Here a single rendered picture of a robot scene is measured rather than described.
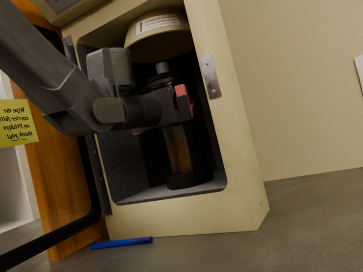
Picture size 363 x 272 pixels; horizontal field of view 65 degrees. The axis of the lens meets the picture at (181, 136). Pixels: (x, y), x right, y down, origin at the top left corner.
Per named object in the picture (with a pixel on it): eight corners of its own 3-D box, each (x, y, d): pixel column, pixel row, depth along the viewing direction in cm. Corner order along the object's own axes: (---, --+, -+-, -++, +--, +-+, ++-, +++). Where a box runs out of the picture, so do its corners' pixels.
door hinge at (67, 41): (103, 216, 61) (62, 39, 62) (113, 215, 60) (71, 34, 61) (99, 218, 60) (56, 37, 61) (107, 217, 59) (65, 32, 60)
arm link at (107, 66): (56, 132, 42) (95, 124, 37) (42, 53, 41) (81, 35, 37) (115, 125, 52) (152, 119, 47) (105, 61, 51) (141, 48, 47)
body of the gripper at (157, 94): (129, 101, 58) (105, 101, 52) (172, 87, 53) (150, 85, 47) (138, 133, 58) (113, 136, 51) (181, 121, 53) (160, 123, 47)
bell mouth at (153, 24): (152, 67, 75) (147, 46, 75) (214, 41, 66) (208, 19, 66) (105, 56, 59) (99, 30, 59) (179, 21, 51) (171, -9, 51)
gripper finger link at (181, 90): (170, 95, 63) (146, 94, 55) (199, 85, 60) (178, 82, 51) (177, 124, 63) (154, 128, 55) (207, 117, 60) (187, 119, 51)
